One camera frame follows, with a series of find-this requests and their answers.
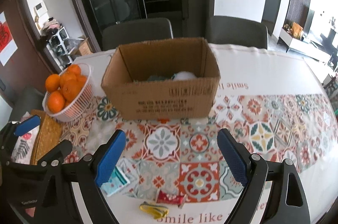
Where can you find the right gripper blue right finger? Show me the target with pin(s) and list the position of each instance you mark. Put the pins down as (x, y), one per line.
(235, 156)

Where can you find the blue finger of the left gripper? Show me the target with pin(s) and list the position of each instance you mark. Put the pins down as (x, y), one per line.
(57, 154)
(26, 126)

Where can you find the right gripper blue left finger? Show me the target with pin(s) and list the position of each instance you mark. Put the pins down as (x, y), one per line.
(106, 157)

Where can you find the teal tissue pack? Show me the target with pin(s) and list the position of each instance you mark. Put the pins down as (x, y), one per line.
(117, 181)

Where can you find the white plush bunny toy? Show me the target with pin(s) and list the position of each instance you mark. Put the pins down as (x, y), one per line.
(183, 75)

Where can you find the yellow woven mat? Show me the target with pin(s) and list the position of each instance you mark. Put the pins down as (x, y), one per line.
(47, 137)

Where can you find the orange fruit front left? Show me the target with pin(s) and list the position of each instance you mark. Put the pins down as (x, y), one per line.
(56, 102)

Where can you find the orange fruit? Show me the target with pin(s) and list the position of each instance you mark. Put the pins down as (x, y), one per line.
(52, 83)
(56, 102)
(75, 69)
(71, 89)

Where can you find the orange fruit left upper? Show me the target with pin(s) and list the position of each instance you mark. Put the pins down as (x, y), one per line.
(52, 83)

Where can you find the white plastic fruit basket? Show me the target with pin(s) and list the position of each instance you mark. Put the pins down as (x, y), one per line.
(73, 109)

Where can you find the orange fruit centre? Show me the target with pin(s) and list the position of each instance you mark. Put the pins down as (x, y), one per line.
(71, 89)

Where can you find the patterned table cloth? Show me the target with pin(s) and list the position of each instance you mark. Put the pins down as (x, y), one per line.
(271, 102)

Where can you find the red candy wrapper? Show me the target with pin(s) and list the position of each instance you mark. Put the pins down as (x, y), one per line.
(170, 199)

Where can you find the orange fruit top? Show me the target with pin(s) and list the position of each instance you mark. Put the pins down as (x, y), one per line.
(75, 69)

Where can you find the red paper door poster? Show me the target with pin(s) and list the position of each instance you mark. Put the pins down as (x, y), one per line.
(7, 43)

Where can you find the white shoe rack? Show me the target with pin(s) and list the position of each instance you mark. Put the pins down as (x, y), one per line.
(57, 46)

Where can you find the small floor cardboard box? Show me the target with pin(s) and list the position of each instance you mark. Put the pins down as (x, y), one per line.
(82, 49)

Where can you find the dark green knitted cloth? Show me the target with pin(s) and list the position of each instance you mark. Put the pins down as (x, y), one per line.
(157, 78)

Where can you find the brown cardboard box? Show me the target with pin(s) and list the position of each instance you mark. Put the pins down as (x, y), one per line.
(125, 79)

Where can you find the dark chair right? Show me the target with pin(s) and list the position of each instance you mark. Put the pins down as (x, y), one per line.
(236, 31)

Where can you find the dark chair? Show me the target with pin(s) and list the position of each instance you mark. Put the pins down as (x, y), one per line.
(236, 31)
(136, 31)

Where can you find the white tv console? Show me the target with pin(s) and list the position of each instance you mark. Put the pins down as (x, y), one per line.
(320, 51)

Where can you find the dark chair left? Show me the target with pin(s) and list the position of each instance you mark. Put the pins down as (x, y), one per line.
(136, 31)

